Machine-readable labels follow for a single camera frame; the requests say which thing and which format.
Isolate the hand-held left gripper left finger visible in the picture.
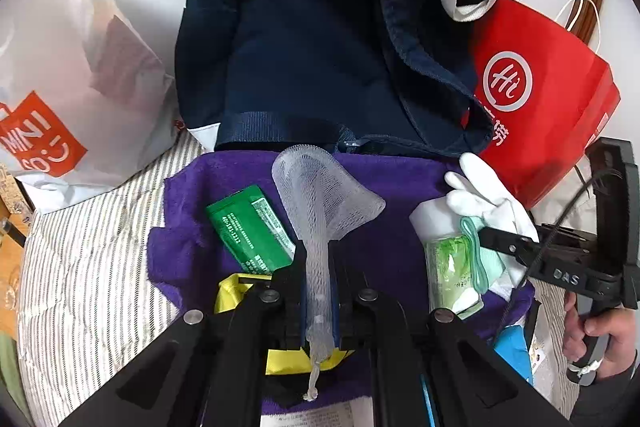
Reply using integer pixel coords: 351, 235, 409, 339
60, 246, 308, 427

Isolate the blue packet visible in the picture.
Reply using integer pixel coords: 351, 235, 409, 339
494, 326, 532, 379

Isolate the red patterned box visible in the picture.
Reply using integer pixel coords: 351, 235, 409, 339
0, 162, 35, 214

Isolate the printed paper sheet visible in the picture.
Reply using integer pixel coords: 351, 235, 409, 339
259, 397, 375, 427

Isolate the black cable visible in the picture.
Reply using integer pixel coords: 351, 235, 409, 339
496, 166, 627, 339

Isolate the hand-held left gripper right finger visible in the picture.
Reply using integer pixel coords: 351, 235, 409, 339
329, 251, 571, 427

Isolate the mint green cloth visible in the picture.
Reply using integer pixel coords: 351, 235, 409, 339
459, 215, 507, 294

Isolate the beige cloth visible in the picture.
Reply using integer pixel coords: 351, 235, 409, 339
530, 184, 601, 233

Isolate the person's right forearm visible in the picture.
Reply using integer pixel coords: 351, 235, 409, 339
569, 351, 640, 427

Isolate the white glove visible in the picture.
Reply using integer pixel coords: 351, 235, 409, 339
443, 151, 540, 259

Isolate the red paper bag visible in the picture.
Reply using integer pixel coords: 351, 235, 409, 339
459, 0, 622, 211

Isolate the white mesh bag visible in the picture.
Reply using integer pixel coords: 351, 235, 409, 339
271, 145, 386, 401

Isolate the person's right hand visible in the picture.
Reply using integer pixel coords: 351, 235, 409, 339
561, 292, 639, 379

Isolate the purple towel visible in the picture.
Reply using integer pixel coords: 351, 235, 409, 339
147, 148, 537, 414

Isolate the green wet wipes packet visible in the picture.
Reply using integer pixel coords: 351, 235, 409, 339
424, 227, 484, 319

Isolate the white plastic shopping bag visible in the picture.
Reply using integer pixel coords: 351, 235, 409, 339
0, 0, 182, 216

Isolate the green printed packet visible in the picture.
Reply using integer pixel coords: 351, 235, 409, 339
205, 185, 297, 276

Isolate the navy blue backpack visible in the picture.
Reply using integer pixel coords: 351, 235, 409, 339
175, 0, 512, 158

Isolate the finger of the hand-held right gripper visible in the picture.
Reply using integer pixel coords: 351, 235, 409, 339
476, 226, 544, 271

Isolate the yellow packet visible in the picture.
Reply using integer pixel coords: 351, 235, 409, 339
213, 272, 352, 376

